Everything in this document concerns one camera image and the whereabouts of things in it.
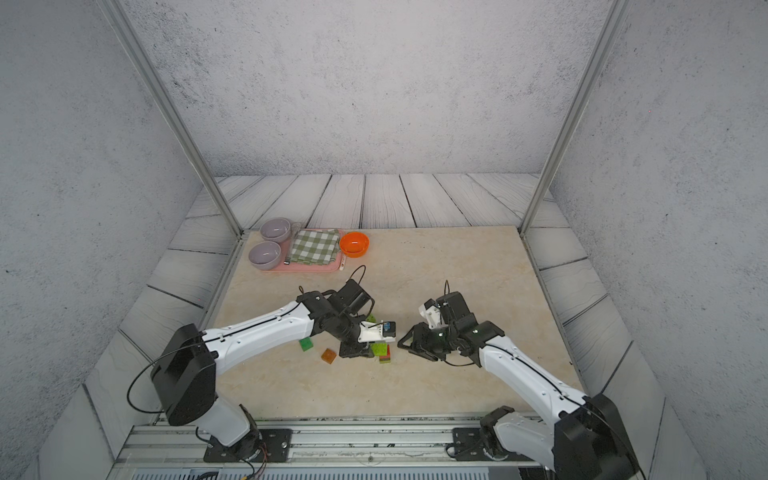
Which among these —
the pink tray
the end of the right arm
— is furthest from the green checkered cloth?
the end of the right arm

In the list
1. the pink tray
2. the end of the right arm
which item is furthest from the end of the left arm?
the pink tray

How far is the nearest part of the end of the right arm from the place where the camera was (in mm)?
588

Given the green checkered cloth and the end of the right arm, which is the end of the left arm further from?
the green checkered cloth

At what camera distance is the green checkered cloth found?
1133 mm

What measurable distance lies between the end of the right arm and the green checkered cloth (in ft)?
1.64
